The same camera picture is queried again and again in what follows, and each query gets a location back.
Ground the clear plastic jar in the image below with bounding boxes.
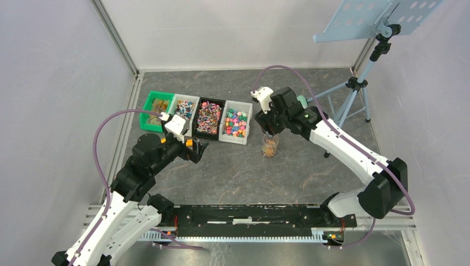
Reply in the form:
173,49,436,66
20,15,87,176
262,134,279,158

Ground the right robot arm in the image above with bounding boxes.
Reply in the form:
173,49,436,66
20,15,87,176
251,87,408,226

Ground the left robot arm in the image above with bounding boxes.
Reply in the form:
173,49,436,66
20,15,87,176
52,134,208,265

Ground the white star candy bin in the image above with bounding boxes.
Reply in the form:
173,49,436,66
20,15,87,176
218,100,253,145

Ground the black swirl lollipop bin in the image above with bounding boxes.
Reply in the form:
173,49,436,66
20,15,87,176
192,97,226,140

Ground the white lollipop bin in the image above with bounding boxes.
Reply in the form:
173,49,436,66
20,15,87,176
167,94,200,137

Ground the green candy bin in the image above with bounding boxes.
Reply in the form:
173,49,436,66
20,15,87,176
139,91,175,132

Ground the blue music stand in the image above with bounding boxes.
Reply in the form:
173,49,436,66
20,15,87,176
306,0,446,158

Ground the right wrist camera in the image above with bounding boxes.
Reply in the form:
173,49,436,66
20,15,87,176
251,86,273,114

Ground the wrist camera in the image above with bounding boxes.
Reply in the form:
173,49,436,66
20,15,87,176
159,112,190,143
251,86,273,114

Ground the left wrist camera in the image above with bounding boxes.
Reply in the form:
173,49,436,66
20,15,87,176
159,112,190,143

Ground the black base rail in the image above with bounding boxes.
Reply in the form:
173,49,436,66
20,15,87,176
158,204,357,238

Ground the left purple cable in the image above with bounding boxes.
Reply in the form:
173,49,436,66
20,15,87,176
68,108,205,266

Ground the purple cable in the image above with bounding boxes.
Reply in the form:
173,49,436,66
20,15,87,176
253,65,416,250
68,108,205,266

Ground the aluminium frame post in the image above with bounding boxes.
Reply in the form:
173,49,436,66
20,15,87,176
91,0,140,76

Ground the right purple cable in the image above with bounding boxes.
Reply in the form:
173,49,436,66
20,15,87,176
253,65,416,250

